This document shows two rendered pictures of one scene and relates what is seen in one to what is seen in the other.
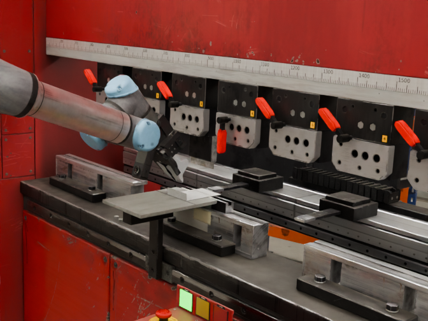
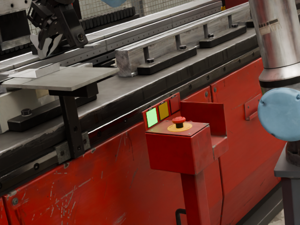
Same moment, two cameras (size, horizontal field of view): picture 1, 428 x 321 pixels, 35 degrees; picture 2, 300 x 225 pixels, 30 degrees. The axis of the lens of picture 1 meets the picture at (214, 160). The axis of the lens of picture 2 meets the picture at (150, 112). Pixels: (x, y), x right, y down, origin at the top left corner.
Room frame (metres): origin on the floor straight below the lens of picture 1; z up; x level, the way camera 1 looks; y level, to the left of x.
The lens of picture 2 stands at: (1.84, 1.61, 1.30)
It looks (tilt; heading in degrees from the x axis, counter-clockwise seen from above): 17 degrees down; 261
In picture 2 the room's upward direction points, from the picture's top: 9 degrees counter-clockwise
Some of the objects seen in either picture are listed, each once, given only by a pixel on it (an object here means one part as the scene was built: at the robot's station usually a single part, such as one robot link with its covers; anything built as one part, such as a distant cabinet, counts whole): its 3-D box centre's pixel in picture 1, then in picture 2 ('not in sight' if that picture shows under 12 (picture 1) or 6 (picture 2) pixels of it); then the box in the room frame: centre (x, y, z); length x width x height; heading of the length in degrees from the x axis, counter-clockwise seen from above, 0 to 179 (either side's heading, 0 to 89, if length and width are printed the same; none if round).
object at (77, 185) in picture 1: (76, 188); not in sight; (2.35, 0.48, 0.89); 0.30 x 0.05 x 0.03; 42
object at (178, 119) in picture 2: (163, 318); (179, 123); (1.54, 0.10, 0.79); 0.04 x 0.04 x 0.04
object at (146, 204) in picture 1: (160, 201); (60, 77); (1.84, 0.14, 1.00); 0.26 x 0.18 x 0.01; 132
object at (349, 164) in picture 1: (372, 137); not in sight; (1.52, -0.35, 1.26); 0.15 x 0.09 x 0.17; 42
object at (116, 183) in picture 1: (98, 179); not in sight; (2.35, 0.40, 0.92); 0.50 x 0.06 x 0.10; 42
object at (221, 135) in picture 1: (223, 134); not in sight; (1.79, -0.02, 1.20); 0.04 x 0.02 x 0.10; 132
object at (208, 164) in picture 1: (202, 149); (12, 29); (1.94, 0.03, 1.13); 0.10 x 0.02 x 0.10; 42
